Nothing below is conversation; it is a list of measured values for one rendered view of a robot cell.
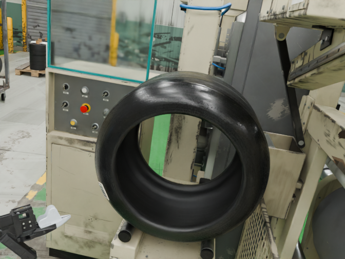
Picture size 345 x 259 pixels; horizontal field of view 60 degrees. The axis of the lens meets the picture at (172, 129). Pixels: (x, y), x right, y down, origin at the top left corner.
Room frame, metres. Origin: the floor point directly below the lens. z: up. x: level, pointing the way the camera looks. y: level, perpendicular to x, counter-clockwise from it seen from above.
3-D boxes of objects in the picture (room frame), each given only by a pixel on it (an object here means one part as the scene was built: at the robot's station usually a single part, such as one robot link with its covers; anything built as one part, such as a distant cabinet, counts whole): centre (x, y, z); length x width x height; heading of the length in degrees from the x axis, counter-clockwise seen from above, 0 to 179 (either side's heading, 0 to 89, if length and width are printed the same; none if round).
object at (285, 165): (1.16, -0.45, 1.05); 0.20 x 0.15 x 0.30; 175
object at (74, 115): (1.73, 0.43, 0.63); 0.56 x 0.41 x 1.27; 85
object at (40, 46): (7.02, 3.28, 0.38); 1.20 x 0.80 x 0.76; 11
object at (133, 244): (0.99, 0.09, 0.84); 0.36 x 0.09 x 0.06; 175
